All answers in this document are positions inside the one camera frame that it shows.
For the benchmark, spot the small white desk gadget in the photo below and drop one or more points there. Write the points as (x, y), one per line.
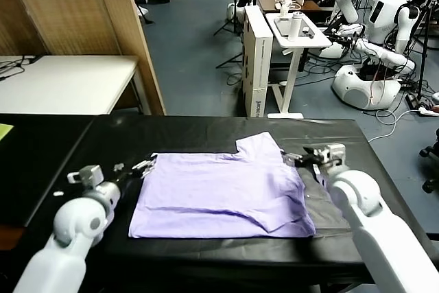
(283, 9)

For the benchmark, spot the white side table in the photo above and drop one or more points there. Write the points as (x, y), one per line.
(308, 41)

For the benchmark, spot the black light stand tripod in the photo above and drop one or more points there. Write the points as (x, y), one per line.
(236, 15)

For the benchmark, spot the wooden folding screen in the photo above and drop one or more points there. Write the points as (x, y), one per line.
(68, 5)

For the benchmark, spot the small black device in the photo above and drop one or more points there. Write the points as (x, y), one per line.
(307, 31)

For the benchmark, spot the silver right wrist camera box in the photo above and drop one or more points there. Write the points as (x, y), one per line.
(334, 154)

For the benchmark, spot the grey tablet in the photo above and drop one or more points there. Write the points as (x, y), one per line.
(283, 26)

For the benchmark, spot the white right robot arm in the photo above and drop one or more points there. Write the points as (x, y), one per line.
(356, 190)

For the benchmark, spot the black camera tripod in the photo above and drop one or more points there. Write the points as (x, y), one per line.
(422, 63)

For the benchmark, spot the black office chair base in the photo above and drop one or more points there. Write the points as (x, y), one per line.
(427, 153)

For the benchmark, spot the white bottle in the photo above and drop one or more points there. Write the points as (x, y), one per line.
(294, 28)

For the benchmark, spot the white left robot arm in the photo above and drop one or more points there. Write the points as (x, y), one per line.
(75, 221)

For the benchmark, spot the tall white cardboard box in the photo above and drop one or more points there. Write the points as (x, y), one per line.
(255, 66)

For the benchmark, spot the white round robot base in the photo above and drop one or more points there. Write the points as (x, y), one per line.
(231, 11)

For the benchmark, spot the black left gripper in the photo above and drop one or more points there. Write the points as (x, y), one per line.
(125, 179)

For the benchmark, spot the white humanoid robot black shoulders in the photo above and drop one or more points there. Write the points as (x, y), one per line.
(384, 15)

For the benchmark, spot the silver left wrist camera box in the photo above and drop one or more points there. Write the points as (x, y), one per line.
(89, 174)

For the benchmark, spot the white power strip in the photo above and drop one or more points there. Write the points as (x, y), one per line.
(428, 111)

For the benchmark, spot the lavender t-shirt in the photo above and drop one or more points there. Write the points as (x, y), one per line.
(212, 197)

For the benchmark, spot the yellow-green paper sheet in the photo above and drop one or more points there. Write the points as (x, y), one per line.
(5, 131)

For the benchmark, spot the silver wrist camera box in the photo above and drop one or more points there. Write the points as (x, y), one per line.
(89, 174)
(334, 154)

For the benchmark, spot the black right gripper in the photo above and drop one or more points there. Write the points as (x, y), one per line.
(317, 166)

